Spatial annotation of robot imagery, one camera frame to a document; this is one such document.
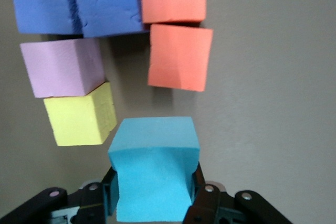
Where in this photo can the purple foam cube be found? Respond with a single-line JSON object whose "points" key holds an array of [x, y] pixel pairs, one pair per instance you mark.
{"points": [[39, 1], [107, 3]]}

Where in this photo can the brown table cover mat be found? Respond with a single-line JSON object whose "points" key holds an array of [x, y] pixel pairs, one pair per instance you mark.
{"points": [[262, 77]]}

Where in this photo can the light pink foam cube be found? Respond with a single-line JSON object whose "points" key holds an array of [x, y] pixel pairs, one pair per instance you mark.
{"points": [[60, 66]]}

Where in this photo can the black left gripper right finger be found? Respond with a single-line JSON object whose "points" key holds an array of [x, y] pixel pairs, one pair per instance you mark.
{"points": [[210, 208]]}

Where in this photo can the yellow foam cube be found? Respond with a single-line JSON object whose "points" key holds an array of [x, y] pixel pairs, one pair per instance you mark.
{"points": [[76, 119]]}

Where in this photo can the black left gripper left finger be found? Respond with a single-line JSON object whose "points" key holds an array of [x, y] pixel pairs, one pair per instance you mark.
{"points": [[89, 203]]}

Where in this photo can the cyan foam cube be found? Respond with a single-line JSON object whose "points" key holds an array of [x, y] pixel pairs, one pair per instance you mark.
{"points": [[155, 140]]}

